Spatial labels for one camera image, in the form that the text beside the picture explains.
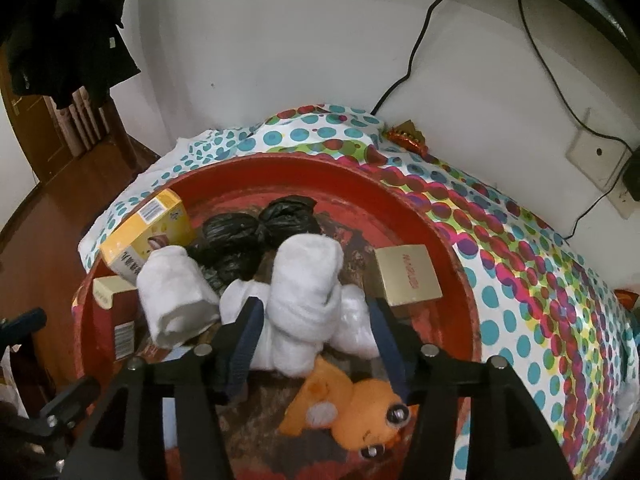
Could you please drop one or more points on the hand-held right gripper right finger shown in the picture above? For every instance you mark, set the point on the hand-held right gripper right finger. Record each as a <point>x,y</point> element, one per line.
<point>390,345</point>

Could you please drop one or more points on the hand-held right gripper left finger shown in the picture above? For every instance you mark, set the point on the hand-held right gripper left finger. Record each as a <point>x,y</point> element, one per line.
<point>245,345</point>

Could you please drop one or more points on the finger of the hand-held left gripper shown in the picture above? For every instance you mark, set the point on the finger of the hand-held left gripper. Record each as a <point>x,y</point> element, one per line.
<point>65,402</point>
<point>22,322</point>

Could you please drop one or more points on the gold cardboard box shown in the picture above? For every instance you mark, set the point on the gold cardboard box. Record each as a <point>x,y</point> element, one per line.
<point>407,275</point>

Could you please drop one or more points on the orange plush toy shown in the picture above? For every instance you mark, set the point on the orange plush toy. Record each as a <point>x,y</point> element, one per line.
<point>345,405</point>

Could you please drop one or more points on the maroon cardboard box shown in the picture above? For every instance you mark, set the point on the maroon cardboard box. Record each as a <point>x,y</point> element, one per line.
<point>117,320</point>

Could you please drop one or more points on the round red tray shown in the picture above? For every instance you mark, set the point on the round red tray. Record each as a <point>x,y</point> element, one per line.
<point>400,195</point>

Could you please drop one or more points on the rolled white sock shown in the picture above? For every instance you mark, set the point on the rolled white sock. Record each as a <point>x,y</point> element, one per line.
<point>175,290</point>

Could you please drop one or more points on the crumpled black plastic bag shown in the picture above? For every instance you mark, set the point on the crumpled black plastic bag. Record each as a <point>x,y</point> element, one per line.
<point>225,240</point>
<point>292,215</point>

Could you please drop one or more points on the yellow box with barcode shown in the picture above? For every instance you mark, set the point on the yellow box with barcode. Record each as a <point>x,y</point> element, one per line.
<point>145,230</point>

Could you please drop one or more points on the polka dot tablecloth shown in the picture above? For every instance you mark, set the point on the polka dot tablecloth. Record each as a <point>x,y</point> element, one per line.
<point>525,260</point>

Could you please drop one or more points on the wooden door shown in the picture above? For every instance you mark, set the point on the wooden door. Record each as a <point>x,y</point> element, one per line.
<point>30,135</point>

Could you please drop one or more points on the red candy wrapper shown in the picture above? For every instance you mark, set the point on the red candy wrapper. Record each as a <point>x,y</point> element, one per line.
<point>407,137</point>

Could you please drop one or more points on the beige radiator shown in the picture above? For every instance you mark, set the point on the beige radiator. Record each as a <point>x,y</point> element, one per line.
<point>77,120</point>

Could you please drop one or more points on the black power adapter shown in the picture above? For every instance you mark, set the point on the black power adapter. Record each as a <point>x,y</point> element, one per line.
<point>632,170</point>

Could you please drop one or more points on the dark hanging clothing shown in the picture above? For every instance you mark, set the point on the dark hanging clothing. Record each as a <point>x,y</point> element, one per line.
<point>60,25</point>

